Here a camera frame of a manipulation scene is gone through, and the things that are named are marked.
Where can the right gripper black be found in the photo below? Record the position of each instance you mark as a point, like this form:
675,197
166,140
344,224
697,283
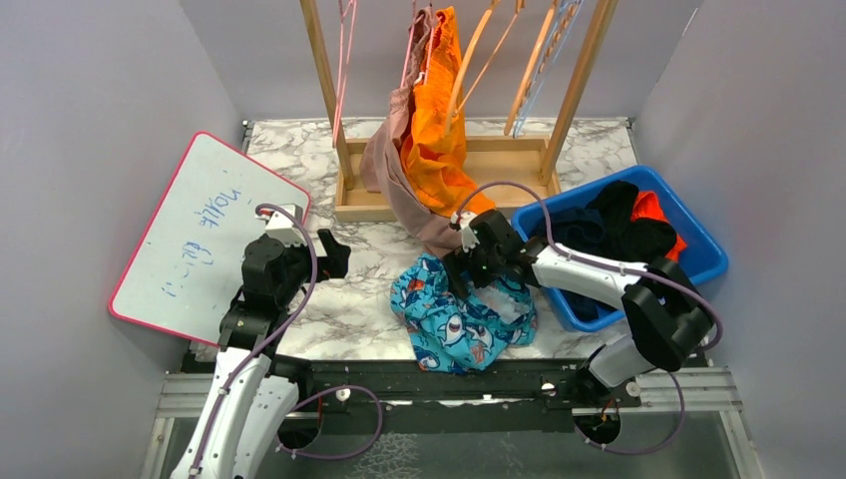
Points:
459,260

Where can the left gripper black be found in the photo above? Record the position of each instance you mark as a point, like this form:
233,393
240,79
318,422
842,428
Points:
335,262

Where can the blue shark print shorts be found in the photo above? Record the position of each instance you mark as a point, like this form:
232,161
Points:
457,335

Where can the black shorts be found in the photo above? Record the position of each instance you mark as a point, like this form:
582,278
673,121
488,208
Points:
638,241

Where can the orange hanger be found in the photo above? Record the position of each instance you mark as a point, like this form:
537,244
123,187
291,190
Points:
459,97
532,66

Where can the pink hanger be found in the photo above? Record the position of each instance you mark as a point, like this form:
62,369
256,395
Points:
415,20
426,66
347,18

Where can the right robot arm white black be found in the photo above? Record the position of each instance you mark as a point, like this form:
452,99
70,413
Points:
667,317

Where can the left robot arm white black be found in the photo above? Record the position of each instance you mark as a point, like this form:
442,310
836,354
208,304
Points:
251,344

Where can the pink beige shorts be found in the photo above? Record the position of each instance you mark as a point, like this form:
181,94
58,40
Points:
380,167

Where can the orange shorts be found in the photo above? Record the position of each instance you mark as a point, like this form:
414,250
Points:
434,154

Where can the wooden clothes rack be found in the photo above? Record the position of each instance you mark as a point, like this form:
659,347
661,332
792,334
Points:
509,157

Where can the blue plastic bin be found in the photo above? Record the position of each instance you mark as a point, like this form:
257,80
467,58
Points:
703,259

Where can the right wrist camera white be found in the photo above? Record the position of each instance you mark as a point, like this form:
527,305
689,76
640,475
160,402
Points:
462,222

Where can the black mounting rail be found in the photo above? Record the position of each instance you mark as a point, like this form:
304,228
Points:
396,396

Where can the whiteboard with pink frame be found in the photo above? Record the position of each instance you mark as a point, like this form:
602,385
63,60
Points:
185,269

